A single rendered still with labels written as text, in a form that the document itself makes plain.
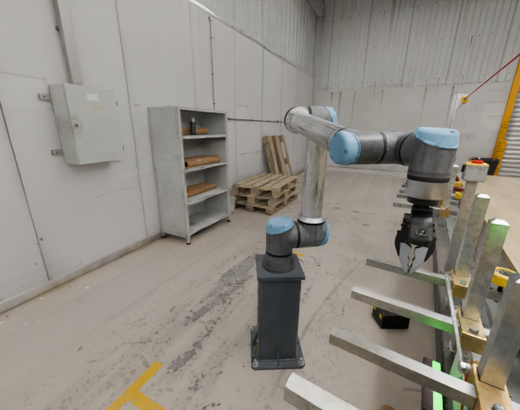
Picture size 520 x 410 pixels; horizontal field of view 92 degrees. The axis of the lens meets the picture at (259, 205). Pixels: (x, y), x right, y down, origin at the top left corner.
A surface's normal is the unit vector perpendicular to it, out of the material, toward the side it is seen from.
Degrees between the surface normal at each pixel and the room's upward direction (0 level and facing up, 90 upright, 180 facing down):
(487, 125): 90
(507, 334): 90
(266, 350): 90
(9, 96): 90
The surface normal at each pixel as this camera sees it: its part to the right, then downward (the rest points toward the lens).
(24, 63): 0.89, 0.14
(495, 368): -0.54, 0.25
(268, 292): 0.05, 0.29
